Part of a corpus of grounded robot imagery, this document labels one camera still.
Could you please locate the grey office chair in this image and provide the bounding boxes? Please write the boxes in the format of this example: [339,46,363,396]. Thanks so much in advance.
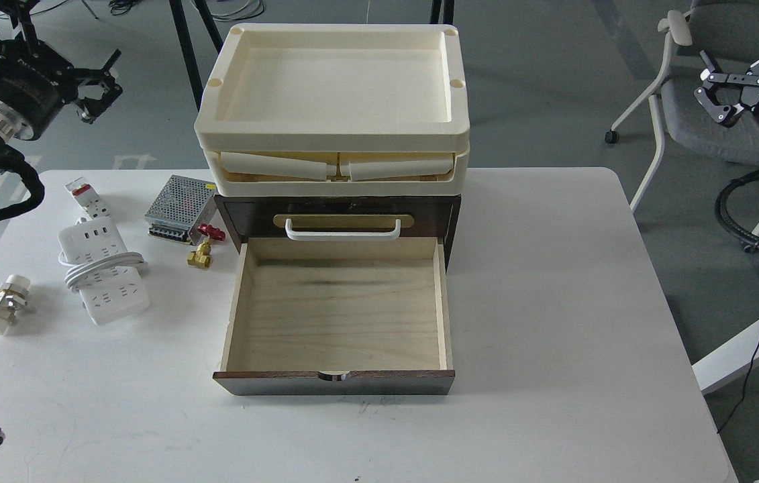
[604,1,759,252]

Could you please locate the cream plastic top tray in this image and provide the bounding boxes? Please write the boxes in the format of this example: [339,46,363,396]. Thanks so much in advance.
[195,23,469,153]

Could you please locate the brass valve red handle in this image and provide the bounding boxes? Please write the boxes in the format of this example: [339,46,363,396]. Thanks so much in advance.
[187,223,226,269]

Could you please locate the metal mesh power supply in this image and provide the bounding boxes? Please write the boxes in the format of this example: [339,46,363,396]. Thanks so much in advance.
[145,174,217,245]

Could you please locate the white power strip with cable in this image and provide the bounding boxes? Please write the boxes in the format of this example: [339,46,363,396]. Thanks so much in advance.
[58,217,151,325]

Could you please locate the white drawer handle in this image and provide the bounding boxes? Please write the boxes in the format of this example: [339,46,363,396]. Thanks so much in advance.
[285,218,402,242]

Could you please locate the white side table edge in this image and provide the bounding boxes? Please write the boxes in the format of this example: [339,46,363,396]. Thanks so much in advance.
[693,320,759,394]

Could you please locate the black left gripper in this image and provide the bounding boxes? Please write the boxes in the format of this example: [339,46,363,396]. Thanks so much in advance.
[0,40,123,140]

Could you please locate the open wooden drawer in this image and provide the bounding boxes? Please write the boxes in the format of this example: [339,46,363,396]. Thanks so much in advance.
[213,237,456,396]

